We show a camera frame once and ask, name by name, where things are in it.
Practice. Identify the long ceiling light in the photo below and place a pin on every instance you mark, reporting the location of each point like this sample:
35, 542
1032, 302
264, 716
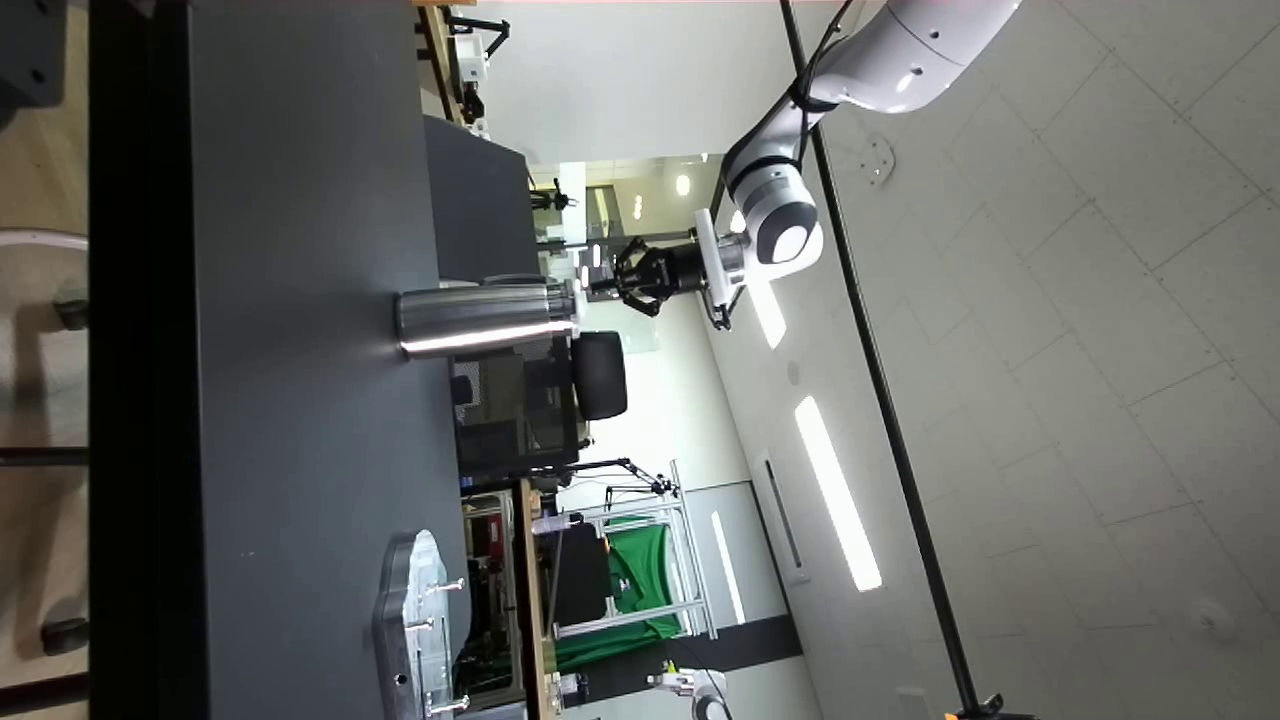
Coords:
843, 495

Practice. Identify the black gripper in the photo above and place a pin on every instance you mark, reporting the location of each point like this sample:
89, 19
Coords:
681, 275

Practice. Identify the white metal shelf frame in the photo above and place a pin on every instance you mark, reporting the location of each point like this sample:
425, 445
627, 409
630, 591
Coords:
685, 562

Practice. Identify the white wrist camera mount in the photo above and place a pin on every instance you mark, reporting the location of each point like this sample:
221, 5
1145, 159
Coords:
723, 267

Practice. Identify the black caster wheel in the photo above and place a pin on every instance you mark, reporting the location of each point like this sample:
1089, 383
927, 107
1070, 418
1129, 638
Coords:
66, 632
75, 313

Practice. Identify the black office chair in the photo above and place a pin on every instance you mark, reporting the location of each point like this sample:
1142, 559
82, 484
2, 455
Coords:
601, 378

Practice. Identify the silver metal flask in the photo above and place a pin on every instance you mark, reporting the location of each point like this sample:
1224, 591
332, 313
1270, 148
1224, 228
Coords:
484, 317

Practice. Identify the green fabric screen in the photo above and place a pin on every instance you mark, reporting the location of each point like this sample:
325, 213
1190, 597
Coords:
643, 587

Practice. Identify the round ceiling detector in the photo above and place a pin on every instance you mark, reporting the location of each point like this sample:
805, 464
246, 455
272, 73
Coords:
877, 160

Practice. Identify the black ceiling rail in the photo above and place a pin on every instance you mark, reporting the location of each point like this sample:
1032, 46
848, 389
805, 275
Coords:
881, 362

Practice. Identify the short ceiling light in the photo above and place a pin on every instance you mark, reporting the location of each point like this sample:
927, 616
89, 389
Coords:
767, 313

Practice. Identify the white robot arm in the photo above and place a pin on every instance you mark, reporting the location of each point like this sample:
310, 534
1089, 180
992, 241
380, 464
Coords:
920, 52

